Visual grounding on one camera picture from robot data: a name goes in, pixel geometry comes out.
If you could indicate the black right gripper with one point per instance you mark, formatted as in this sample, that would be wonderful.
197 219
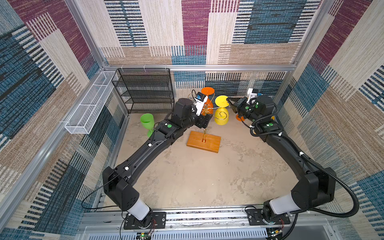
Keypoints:
239 103

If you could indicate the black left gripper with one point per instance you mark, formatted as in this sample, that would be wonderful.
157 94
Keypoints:
203 121

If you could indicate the orange back wine glass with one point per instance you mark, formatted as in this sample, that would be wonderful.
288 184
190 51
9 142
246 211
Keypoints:
208 105

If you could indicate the orange wine glass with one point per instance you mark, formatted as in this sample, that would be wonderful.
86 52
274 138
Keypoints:
240 117
208 105

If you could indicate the yellow back wine glass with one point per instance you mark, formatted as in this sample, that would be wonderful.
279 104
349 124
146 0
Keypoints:
221 113

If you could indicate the green wine glass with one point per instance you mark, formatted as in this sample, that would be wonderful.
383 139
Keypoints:
148 122

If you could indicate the orange front wine glass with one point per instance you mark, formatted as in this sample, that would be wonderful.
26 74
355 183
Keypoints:
240 117

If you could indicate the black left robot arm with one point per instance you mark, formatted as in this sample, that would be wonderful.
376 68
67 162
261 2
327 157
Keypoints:
118 182

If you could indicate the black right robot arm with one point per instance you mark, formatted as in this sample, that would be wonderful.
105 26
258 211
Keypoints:
314 187

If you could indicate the black mesh shelf rack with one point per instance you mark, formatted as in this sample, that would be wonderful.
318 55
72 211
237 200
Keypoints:
145 90

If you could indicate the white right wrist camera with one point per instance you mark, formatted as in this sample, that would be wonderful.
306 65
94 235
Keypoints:
252 93

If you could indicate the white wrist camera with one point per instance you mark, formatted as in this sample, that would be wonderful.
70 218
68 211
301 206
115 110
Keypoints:
200 100
252 93

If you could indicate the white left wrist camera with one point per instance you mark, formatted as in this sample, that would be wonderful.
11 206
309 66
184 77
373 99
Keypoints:
200 100

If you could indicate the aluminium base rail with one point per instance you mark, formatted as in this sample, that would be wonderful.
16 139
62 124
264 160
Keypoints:
210 223

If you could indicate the white mesh wall basket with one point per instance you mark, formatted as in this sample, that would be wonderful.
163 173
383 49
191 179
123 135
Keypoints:
87 112

